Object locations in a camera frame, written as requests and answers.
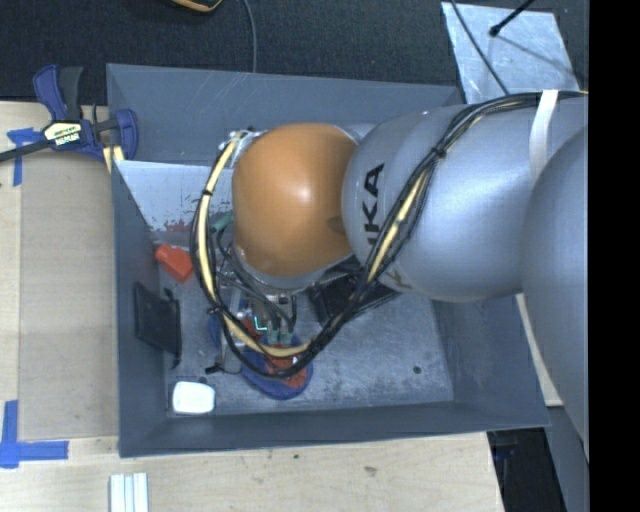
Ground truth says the orange-red block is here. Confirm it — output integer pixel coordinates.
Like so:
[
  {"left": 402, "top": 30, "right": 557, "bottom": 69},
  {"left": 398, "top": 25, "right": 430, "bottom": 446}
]
[{"left": 153, "top": 243, "right": 195, "bottom": 285}]

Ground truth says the white rounded block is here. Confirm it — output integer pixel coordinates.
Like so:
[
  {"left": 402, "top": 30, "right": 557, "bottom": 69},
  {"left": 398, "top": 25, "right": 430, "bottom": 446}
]
[{"left": 171, "top": 381, "right": 217, "bottom": 415}]

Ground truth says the grey metal bin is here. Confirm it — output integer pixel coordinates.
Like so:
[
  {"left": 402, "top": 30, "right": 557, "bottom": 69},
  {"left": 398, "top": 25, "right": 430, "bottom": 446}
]
[{"left": 105, "top": 63, "right": 552, "bottom": 459}]

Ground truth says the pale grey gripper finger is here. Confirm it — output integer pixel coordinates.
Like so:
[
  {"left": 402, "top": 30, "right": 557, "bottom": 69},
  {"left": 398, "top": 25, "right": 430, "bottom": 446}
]
[{"left": 221, "top": 329, "right": 245, "bottom": 375}]

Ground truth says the black flat case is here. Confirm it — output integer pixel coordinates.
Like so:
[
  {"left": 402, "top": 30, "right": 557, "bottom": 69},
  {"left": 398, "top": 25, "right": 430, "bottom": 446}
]
[{"left": 132, "top": 281, "right": 183, "bottom": 359}]

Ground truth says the black box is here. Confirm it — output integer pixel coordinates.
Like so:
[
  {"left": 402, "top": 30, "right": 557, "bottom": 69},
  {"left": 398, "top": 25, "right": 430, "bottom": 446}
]
[{"left": 306, "top": 273, "right": 402, "bottom": 327}]

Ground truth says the blue and red soft toy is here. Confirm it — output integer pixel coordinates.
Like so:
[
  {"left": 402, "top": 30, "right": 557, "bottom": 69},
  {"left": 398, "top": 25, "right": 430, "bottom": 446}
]
[{"left": 207, "top": 312, "right": 315, "bottom": 401}]

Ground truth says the pale wood flat board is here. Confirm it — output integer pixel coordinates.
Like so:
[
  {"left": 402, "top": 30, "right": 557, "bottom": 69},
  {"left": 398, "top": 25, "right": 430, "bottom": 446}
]
[{"left": 18, "top": 149, "right": 121, "bottom": 442}]

